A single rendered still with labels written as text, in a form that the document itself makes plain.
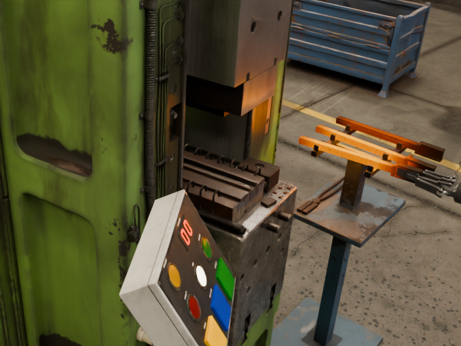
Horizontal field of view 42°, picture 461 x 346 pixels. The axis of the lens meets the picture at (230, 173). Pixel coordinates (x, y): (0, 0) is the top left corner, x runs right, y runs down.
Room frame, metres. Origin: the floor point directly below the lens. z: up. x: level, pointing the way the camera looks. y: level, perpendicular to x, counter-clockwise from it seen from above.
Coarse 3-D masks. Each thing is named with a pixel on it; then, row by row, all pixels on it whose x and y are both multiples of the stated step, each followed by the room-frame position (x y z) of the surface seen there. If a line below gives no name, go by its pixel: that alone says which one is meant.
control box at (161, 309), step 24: (168, 216) 1.08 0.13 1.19; (192, 216) 1.14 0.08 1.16; (144, 240) 1.01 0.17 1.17; (168, 240) 0.98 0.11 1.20; (192, 240) 1.07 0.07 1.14; (144, 264) 0.92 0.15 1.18; (168, 264) 0.92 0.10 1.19; (192, 264) 1.01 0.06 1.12; (216, 264) 1.11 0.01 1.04; (144, 288) 0.84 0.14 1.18; (168, 288) 0.87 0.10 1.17; (192, 288) 0.95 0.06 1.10; (144, 312) 0.84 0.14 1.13; (168, 312) 0.84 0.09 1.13; (168, 336) 0.84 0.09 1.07; (192, 336) 0.84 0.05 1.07
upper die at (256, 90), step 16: (192, 80) 1.53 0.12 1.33; (208, 80) 1.51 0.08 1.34; (256, 80) 1.52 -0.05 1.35; (272, 80) 1.62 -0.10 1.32; (192, 96) 1.53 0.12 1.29; (208, 96) 1.51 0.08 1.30; (224, 96) 1.48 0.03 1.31; (240, 96) 1.46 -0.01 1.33; (256, 96) 1.53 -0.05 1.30; (240, 112) 1.46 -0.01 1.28
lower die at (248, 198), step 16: (192, 160) 1.70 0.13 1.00; (208, 160) 1.72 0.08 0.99; (192, 176) 1.61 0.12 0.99; (208, 176) 1.61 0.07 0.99; (240, 176) 1.61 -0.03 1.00; (256, 176) 1.64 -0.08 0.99; (192, 192) 1.53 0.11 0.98; (208, 192) 1.54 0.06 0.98; (224, 192) 1.53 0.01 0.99; (240, 192) 1.54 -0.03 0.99; (256, 192) 1.59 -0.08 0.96; (208, 208) 1.50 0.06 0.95; (224, 208) 1.47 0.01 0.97; (240, 208) 1.50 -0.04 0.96
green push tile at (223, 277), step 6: (222, 264) 1.12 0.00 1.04; (222, 270) 1.11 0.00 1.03; (228, 270) 1.14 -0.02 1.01; (216, 276) 1.07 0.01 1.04; (222, 276) 1.09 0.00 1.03; (228, 276) 1.12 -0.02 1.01; (222, 282) 1.07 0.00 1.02; (228, 282) 1.10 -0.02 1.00; (234, 282) 1.13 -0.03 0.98; (222, 288) 1.07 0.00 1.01; (228, 288) 1.08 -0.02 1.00; (228, 294) 1.07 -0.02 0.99
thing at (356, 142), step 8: (320, 128) 2.05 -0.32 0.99; (328, 128) 2.05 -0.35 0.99; (328, 136) 2.02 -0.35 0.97; (336, 136) 2.01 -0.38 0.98; (344, 136) 1.99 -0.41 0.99; (352, 136) 2.00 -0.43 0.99; (352, 144) 1.96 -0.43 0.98; (360, 144) 1.95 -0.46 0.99; (368, 144) 1.94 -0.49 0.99; (376, 152) 1.91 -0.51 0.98; (384, 152) 1.89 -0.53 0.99; (392, 152) 1.89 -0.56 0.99; (392, 160) 1.87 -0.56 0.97; (400, 160) 1.85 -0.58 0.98; (408, 160) 1.84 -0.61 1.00; (416, 160) 1.84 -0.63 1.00; (424, 168) 1.81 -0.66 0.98; (432, 168) 1.79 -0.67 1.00
